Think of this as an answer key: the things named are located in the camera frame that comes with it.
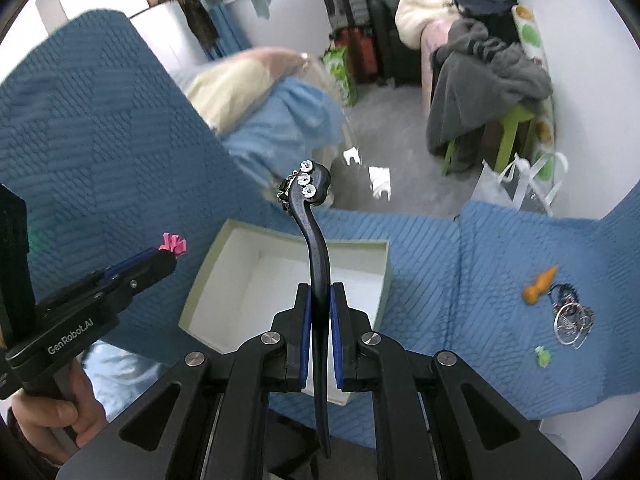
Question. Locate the dotted rolled mat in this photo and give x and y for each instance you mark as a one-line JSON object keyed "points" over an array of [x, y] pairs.
{"points": [[539, 100]]}

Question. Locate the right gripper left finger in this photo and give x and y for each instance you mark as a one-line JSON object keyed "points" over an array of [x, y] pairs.
{"points": [[207, 420]]}

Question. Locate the light blue bedding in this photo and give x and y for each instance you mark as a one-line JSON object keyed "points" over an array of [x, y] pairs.
{"points": [[297, 121]]}

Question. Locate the white tote bag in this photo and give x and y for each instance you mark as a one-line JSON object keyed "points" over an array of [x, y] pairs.
{"points": [[518, 186]]}

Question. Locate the red suitcase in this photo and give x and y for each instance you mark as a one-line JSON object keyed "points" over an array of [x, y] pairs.
{"points": [[361, 53]]}

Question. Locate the green hat hair clip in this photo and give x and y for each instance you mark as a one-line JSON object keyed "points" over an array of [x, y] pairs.
{"points": [[543, 356]]}

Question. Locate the black rhinestone hair clip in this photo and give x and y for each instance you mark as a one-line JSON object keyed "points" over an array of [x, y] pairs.
{"points": [[306, 187]]}

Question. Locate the pink hair clip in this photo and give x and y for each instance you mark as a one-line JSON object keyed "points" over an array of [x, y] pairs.
{"points": [[174, 243]]}

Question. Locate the silver bangle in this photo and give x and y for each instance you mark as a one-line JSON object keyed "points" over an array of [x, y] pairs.
{"points": [[572, 324]]}

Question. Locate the orange gourd ornament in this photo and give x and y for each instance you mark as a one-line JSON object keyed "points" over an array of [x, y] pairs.
{"points": [[540, 286]]}

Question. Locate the person's left hand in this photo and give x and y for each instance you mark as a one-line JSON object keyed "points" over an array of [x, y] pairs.
{"points": [[37, 416]]}

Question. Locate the green plastic stool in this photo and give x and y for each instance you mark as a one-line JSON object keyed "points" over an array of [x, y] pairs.
{"points": [[509, 122]]}

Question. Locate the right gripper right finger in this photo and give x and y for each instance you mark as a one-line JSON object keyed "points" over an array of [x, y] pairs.
{"points": [[434, 416]]}

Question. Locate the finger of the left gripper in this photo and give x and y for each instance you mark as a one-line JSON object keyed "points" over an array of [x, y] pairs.
{"points": [[124, 293], [137, 268]]}

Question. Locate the cream plush pile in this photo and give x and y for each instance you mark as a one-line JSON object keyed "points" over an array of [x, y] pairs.
{"points": [[412, 16]]}

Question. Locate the green cardboard box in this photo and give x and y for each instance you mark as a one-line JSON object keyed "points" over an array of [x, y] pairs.
{"points": [[250, 274]]}

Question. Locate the grey towel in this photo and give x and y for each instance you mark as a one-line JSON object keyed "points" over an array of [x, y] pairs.
{"points": [[478, 78]]}

